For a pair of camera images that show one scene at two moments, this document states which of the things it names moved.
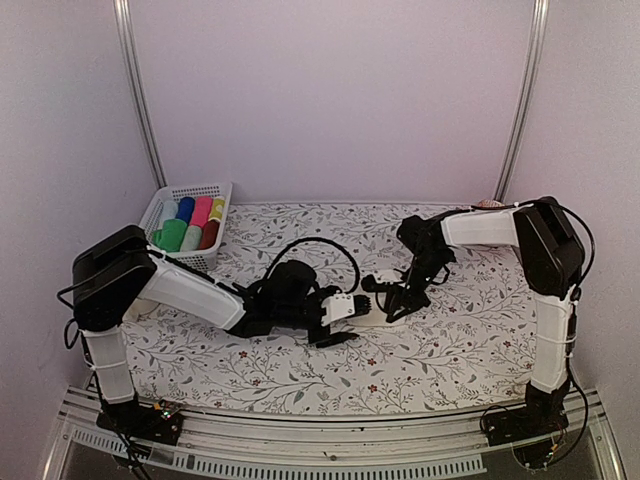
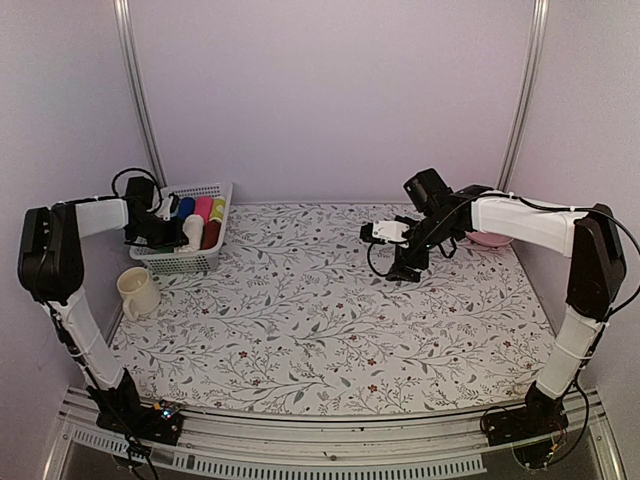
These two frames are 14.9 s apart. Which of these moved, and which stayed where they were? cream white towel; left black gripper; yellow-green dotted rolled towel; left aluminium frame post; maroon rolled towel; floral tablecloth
Moved: cream white towel; left black gripper
Stayed: floral tablecloth; left aluminium frame post; yellow-green dotted rolled towel; maroon rolled towel
